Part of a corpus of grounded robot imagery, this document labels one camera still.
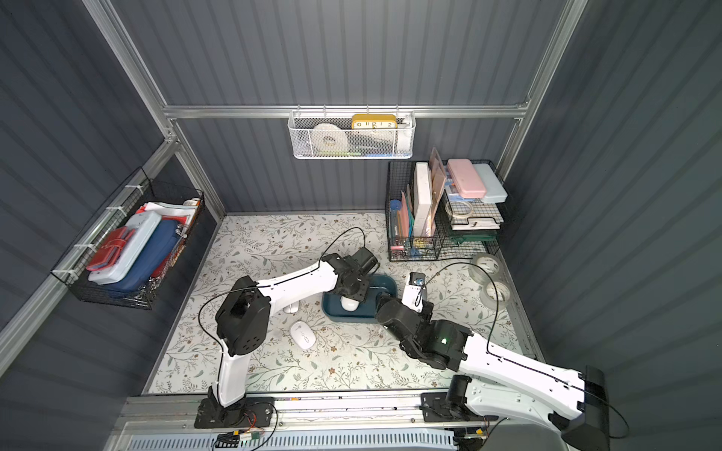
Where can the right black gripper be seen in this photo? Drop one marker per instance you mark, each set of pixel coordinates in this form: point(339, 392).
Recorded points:
point(389, 310)

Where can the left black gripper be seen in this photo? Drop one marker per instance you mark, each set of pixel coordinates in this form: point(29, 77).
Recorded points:
point(350, 287)

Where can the silver grey slim mouse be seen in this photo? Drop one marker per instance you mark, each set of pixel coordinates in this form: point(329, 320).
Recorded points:
point(292, 308)

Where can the white small mouse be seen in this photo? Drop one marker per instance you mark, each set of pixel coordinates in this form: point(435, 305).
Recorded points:
point(303, 336)

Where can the white ribbed logo mouse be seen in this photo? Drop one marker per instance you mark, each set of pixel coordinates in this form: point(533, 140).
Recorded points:
point(348, 304)

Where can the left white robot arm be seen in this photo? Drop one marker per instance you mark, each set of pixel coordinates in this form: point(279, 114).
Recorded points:
point(243, 318)

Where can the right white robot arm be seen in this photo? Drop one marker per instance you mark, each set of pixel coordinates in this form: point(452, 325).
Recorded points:
point(490, 380)

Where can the white upright box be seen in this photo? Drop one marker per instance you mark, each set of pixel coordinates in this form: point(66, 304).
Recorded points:
point(422, 199)

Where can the clear tape roll near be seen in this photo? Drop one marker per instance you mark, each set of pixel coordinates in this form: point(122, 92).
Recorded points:
point(496, 295)

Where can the clear tape roll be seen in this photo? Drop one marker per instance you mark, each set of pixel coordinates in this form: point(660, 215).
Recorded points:
point(484, 267)
point(496, 295)

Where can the clear tape roll far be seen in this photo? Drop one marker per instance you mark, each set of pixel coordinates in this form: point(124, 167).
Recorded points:
point(484, 267)

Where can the white tape roll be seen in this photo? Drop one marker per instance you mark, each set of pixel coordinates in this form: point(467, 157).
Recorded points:
point(327, 138)

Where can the white hanging mesh basket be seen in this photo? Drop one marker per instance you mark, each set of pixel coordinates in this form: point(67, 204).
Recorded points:
point(363, 144)

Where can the pink pencil case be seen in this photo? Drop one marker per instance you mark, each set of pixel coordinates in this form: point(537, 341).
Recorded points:
point(467, 181)

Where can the yellow clock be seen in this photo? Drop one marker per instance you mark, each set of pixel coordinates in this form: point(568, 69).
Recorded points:
point(369, 121)

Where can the light blue pencil case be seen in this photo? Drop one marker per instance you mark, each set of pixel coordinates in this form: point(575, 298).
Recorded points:
point(495, 192)

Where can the white plastic case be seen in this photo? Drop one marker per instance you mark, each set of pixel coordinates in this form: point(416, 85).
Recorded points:
point(144, 224)

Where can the red pouch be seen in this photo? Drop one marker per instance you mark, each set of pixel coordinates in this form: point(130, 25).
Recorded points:
point(110, 249)

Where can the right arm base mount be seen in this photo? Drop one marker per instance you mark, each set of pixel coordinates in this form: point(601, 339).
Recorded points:
point(436, 408)

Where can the black wire desk organizer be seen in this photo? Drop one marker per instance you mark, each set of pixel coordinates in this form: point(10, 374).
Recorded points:
point(461, 230)

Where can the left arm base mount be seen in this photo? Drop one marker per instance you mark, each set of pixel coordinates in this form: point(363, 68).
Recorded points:
point(246, 413)

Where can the black wire side basket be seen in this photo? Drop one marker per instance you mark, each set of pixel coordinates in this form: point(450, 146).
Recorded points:
point(172, 201)

